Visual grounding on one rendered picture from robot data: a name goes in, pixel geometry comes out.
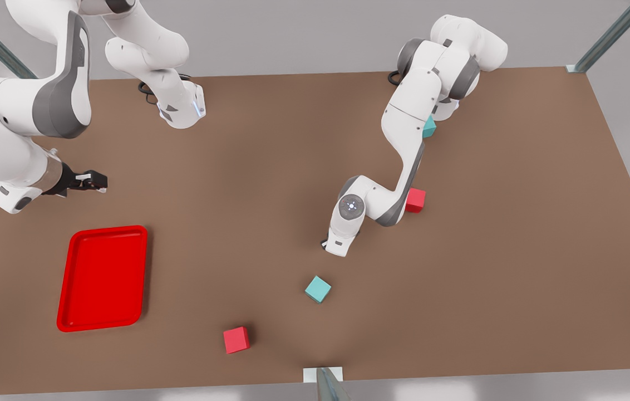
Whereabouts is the red cube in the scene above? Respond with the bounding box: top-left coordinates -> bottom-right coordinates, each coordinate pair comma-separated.
405,188 -> 427,214
223,326 -> 251,355

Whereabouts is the red rectangular tray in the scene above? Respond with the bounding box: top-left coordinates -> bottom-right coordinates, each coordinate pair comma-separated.
57,225 -> 149,333

